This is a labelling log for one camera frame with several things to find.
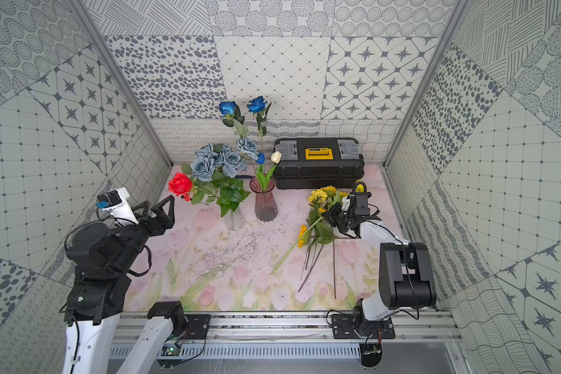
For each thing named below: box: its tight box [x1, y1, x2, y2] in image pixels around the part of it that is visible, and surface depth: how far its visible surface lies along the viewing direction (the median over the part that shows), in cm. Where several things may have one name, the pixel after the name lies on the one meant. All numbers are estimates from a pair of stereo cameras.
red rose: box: [168, 172, 194, 202], surface depth 66 cm
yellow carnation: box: [307, 188, 329, 211], surface depth 100 cm
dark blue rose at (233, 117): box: [218, 101, 249, 138], surface depth 80 cm
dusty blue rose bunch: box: [190, 137, 260, 182], surface depth 77 cm
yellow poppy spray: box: [271, 208, 338, 276], surface depth 92 cm
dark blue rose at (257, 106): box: [246, 95, 272, 142], surface depth 81 cm
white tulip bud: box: [264, 151, 283, 191], surface depth 88 cm
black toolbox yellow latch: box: [273, 137, 365, 190], surface depth 103 cm
